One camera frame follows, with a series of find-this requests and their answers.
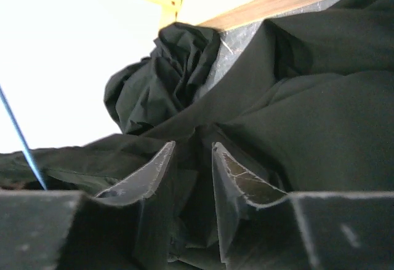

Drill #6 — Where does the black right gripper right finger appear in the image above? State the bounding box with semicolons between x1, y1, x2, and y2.
212;143;393;269

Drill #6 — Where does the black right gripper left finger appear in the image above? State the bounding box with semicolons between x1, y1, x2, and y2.
1;141;175;269

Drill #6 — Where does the black shirt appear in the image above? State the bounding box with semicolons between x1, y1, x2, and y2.
1;0;393;269
103;22;221;135

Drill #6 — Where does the light blue wire hanger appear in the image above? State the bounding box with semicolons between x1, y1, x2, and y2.
0;89;48;191

